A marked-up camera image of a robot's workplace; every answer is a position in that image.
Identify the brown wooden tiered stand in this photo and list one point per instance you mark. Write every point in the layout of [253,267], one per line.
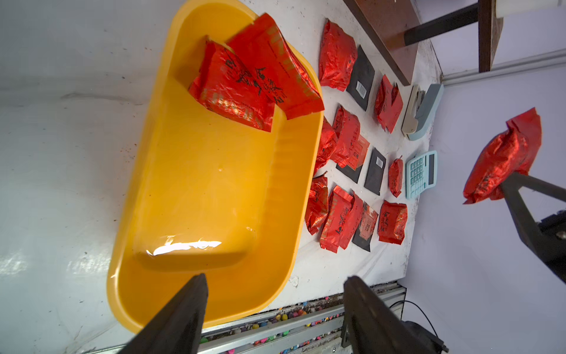
[395,29]

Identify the light blue calculator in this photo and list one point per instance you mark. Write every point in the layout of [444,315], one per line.
[421,174]

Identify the black tea bag barcode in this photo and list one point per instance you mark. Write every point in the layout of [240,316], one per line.
[361,80]

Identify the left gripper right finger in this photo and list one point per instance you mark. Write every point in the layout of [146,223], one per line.
[380,323]

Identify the red foil tea bag top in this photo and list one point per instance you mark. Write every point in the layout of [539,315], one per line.
[337,57]

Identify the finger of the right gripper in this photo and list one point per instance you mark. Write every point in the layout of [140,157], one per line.
[546,239]

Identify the white potted green plant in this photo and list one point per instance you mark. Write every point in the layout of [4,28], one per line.
[504,8]

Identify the red foil tea bag bottom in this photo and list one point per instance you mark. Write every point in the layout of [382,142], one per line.
[317,204]

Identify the light blue stapler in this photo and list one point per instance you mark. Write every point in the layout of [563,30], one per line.
[421,110]

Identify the yellow storage box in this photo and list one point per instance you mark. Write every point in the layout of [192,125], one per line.
[208,195]

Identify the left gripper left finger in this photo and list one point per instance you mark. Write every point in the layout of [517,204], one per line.
[177,327]

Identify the black red label tea bag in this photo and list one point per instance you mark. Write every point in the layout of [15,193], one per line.
[356,160]

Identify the red foil tea bags pile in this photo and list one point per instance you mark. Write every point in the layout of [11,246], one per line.
[256,72]

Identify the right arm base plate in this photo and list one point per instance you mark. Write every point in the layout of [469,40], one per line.
[407,336]

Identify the red foil tea bag front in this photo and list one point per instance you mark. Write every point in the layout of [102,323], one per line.
[392,221]

